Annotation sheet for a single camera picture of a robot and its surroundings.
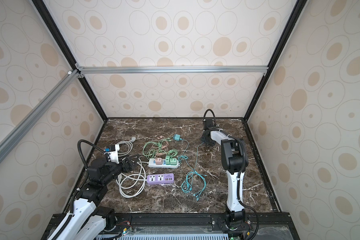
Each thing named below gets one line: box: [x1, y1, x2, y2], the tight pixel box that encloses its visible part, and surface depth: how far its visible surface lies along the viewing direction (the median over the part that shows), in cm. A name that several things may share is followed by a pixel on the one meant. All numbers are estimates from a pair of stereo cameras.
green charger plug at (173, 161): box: [170, 158, 177, 166], surface depth 91 cm
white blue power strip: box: [148, 156, 181, 168], surface depth 93 cm
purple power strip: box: [146, 173, 175, 185], surface depth 87 cm
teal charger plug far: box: [173, 134, 183, 141], surface depth 108 cm
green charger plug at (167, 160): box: [165, 155, 170, 165], surface depth 91 cm
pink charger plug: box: [155, 157, 163, 165], surface depth 91 cm
